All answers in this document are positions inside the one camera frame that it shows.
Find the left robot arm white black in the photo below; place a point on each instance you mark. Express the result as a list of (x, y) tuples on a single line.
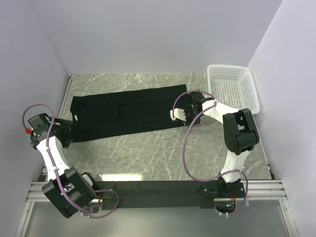
[(80, 188)]

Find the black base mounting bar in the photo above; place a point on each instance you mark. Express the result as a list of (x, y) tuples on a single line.
[(157, 194)]

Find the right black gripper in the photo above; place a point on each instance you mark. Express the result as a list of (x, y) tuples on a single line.
[(188, 121)]

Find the white plastic basket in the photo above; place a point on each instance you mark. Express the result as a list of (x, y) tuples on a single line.
[(233, 86)]

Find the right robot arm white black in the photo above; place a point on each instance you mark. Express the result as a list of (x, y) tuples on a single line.
[(240, 137)]

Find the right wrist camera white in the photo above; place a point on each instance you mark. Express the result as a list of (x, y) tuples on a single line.
[(177, 114)]

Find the black t shirt blue logo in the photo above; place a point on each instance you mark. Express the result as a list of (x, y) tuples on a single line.
[(127, 112)]

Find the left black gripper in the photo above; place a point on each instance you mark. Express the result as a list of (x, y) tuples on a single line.
[(66, 126)]

